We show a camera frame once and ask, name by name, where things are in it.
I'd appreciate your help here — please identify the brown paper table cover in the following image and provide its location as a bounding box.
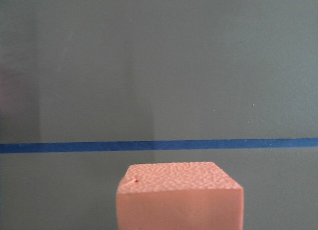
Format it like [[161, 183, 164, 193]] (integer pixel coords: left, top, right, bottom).
[[0, 0, 318, 230]]

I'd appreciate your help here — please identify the orange foam cube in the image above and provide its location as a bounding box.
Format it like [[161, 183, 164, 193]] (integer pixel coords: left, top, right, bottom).
[[116, 162, 244, 230]]

